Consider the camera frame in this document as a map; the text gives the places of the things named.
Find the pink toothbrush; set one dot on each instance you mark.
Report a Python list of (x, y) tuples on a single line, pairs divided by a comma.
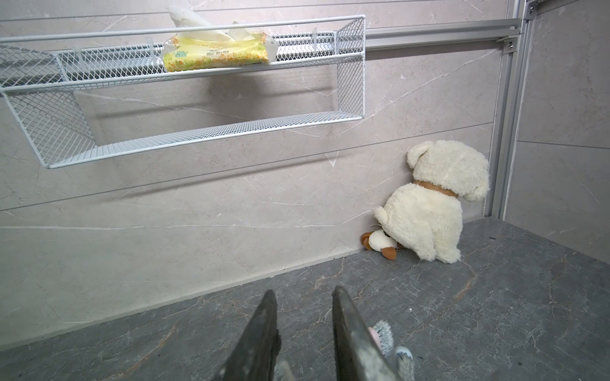
[(383, 337)]

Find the light blue toothbrush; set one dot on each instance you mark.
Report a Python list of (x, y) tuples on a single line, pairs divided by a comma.
[(405, 364)]

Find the yellow packet in basket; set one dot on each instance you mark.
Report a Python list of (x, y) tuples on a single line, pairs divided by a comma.
[(207, 49)]

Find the white plush dog toy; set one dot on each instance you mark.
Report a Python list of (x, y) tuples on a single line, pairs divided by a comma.
[(426, 215)]

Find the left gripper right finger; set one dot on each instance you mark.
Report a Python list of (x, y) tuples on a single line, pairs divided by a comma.
[(357, 356)]

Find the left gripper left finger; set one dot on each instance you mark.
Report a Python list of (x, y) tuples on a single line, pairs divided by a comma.
[(254, 357)]

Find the white wire wall basket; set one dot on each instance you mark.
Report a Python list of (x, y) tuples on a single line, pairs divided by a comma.
[(86, 97)]

